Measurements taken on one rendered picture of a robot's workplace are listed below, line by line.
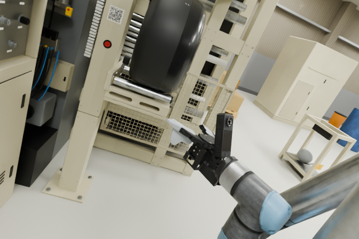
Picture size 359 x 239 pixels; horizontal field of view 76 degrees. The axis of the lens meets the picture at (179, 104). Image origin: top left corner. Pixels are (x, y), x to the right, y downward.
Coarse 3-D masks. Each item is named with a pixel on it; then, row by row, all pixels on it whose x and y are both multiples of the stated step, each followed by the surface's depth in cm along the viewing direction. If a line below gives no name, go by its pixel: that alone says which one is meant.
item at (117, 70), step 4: (120, 60) 149; (120, 64) 141; (124, 64) 152; (112, 68) 127; (116, 68) 130; (120, 68) 141; (108, 72) 119; (112, 72) 121; (116, 72) 129; (120, 72) 148; (108, 76) 120; (112, 76) 121; (108, 80) 120; (112, 80) 123; (104, 84) 121; (108, 84) 121; (104, 88) 122; (108, 88) 122
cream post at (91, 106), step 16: (112, 0) 117; (128, 0) 117; (128, 16) 120; (112, 32) 123; (96, 48) 125; (112, 48) 126; (96, 64) 128; (112, 64) 129; (96, 80) 132; (96, 96) 135; (80, 112) 138; (96, 112) 139; (80, 128) 142; (96, 128) 148; (80, 144) 146; (80, 160) 151; (64, 176) 155; (80, 176) 155
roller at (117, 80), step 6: (114, 78) 124; (120, 78) 125; (120, 84) 125; (126, 84) 125; (132, 84) 126; (138, 84) 128; (132, 90) 128; (138, 90) 127; (144, 90) 127; (150, 90) 128; (150, 96) 129; (156, 96) 128; (162, 96) 129; (168, 96) 130; (168, 102) 131
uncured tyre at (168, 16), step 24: (168, 0) 109; (192, 0) 117; (144, 24) 107; (168, 24) 106; (192, 24) 109; (144, 48) 108; (168, 48) 108; (192, 48) 110; (144, 72) 115; (168, 72) 113
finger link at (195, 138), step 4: (180, 132) 60; (184, 132) 60; (188, 132) 59; (188, 136) 59; (192, 136) 58; (196, 136) 59; (192, 140) 59; (196, 140) 58; (200, 140) 58; (200, 144) 58
